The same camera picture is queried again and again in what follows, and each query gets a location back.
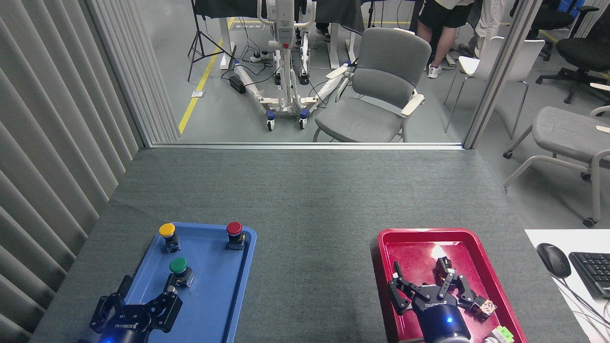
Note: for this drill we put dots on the grey armchair with cream armrests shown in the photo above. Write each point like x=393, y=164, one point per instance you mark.
x=376, y=81

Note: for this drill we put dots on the red push button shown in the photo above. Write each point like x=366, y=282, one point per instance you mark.
x=234, y=228

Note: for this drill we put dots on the silver rail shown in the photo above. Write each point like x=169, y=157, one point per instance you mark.
x=305, y=146

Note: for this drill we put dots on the person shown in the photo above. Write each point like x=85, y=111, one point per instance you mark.
x=445, y=19
x=323, y=33
x=491, y=24

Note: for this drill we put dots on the black power adapter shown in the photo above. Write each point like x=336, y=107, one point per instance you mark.
x=237, y=84

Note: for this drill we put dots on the green push button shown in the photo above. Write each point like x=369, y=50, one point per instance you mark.
x=178, y=266

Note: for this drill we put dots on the black office chair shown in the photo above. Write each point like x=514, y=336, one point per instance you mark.
x=584, y=52
x=548, y=19

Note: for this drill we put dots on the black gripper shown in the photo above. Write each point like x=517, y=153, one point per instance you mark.
x=131, y=326
x=441, y=319

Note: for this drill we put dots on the yellow push button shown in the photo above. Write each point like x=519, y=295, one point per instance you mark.
x=167, y=230

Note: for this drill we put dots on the black keyboard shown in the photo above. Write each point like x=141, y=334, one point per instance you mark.
x=593, y=274

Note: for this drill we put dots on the white stand on wheels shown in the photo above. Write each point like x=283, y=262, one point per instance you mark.
x=285, y=57

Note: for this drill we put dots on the white desk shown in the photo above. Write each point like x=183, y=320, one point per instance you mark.
x=548, y=236

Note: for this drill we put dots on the black computer mouse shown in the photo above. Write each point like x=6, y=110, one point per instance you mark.
x=554, y=259

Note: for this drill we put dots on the red plastic tray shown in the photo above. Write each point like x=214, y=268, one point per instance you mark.
x=414, y=247

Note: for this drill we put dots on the white power strip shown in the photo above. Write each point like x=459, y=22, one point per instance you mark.
x=259, y=57

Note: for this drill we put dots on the green and white switch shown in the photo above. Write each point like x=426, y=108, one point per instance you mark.
x=501, y=334

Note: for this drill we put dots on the floor socket plate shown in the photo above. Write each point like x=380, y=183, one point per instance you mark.
x=198, y=94

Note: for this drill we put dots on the grey armchair with grey frame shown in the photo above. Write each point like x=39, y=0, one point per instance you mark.
x=567, y=131

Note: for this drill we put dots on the black tripod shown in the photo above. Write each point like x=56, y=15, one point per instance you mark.
x=200, y=43

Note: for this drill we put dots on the blue plastic tray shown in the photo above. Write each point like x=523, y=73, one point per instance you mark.
x=209, y=286

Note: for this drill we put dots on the silver post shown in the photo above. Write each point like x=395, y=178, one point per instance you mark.
x=500, y=71

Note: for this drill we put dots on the black and orange switch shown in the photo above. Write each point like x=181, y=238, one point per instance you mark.
x=485, y=307

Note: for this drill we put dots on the white plastic chair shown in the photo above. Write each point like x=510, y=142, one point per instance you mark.
x=517, y=57

